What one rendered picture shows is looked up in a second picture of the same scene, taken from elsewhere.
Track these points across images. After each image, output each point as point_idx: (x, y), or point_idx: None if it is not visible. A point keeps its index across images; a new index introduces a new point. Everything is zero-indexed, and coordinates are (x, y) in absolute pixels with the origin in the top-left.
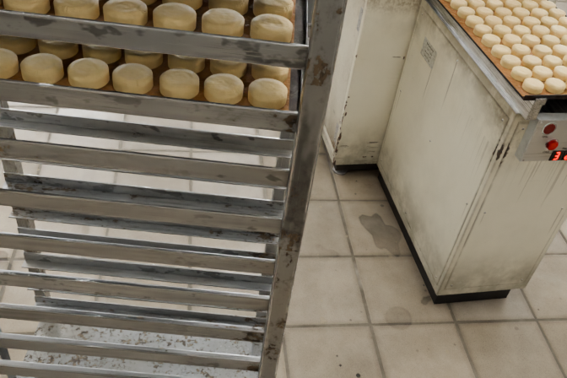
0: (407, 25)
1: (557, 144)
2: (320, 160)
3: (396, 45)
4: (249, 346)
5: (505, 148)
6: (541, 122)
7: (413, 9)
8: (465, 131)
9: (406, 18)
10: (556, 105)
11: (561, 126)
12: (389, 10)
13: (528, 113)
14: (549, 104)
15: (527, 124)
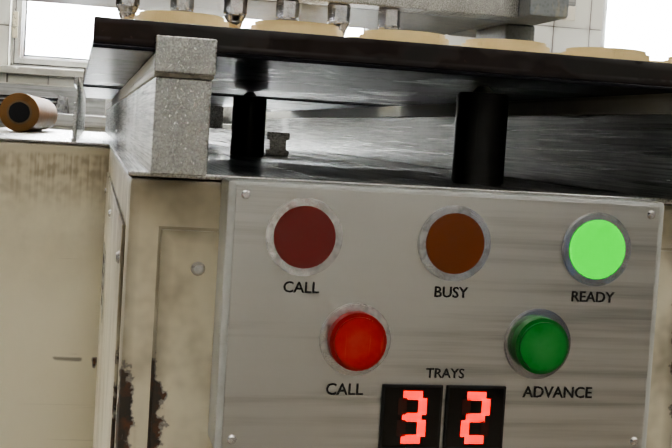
0: (83, 246)
1: (377, 332)
2: None
3: (59, 314)
4: None
5: (146, 395)
6: (243, 194)
7: (89, 191)
8: (103, 442)
9: (72, 219)
10: (364, 180)
11: (370, 231)
12: (8, 191)
13: (152, 131)
14: (335, 178)
15: (214, 242)
